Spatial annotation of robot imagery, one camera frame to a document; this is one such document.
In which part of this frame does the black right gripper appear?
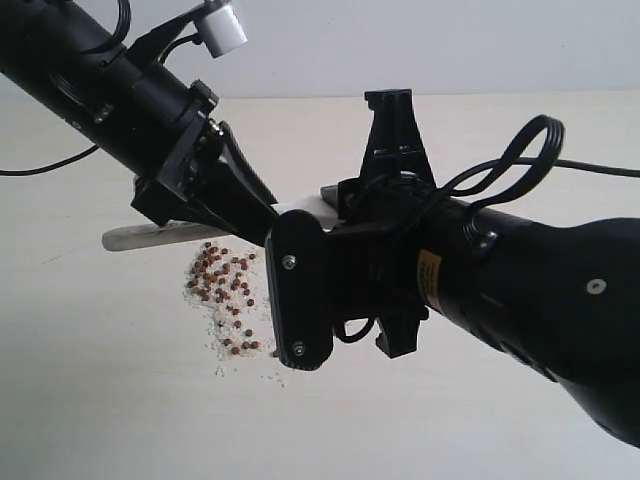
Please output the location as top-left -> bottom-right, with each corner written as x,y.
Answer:
322,89 -> 436,358

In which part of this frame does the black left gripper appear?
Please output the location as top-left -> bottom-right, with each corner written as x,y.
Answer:
131,80 -> 277,245

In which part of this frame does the white paint brush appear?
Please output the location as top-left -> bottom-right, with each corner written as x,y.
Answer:
101,185 -> 339,252

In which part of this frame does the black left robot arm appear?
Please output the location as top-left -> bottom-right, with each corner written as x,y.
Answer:
1,1 -> 276,245

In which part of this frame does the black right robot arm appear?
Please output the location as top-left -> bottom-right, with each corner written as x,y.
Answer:
322,89 -> 639,446

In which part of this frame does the pile of grains and pellets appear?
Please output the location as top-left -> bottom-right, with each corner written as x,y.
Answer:
184,238 -> 287,389

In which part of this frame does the black right camera cable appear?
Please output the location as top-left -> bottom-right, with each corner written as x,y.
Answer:
334,113 -> 640,344

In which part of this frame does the black camera cable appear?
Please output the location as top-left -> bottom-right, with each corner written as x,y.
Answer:
0,0 -> 201,177
334,113 -> 640,344

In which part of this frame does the black left camera cable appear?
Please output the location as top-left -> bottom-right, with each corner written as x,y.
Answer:
0,0 -> 201,177

